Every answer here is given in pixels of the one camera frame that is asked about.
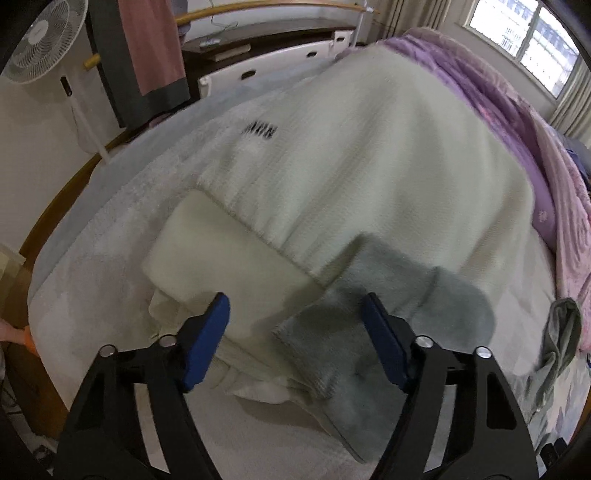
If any left grey curtain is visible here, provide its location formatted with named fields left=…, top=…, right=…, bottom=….
left=375, top=0, right=452, bottom=39

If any floral bed sheet mattress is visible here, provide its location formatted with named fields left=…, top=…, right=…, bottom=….
left=29, top=63, right=590, bottom=479

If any white dark-top tv cabinet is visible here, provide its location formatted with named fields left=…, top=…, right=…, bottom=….
left=181, top=18, right=355, bottom=102

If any white standing fan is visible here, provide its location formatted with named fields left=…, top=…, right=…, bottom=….
left=1, top=1, right=118, bottom=162

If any pink grey hanging towel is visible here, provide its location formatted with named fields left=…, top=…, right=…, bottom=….
left=87, top=0, right=190, bottom=128

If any grey curtain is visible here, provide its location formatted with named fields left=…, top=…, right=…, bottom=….
left=549, top=64, right=591, bottom=146
left=375, top=0, right=452, bottom=39

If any purple floral quilt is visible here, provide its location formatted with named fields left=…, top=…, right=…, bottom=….
left=383, top=27, right=590, bottom=353

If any lower wooden ballet bar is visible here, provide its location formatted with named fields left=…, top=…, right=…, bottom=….
left=82, top=1, right=371, bottom=71

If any right grey curtain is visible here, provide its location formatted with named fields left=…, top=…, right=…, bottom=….
left=549, top=64, right=591, bottom=146

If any white folded sweater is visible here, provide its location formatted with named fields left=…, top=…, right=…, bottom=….
left=143, top=46, right=535, bottom=404

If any grey zip hoodie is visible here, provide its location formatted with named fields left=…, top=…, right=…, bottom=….
left=272, top=232, right=584, bottom=464

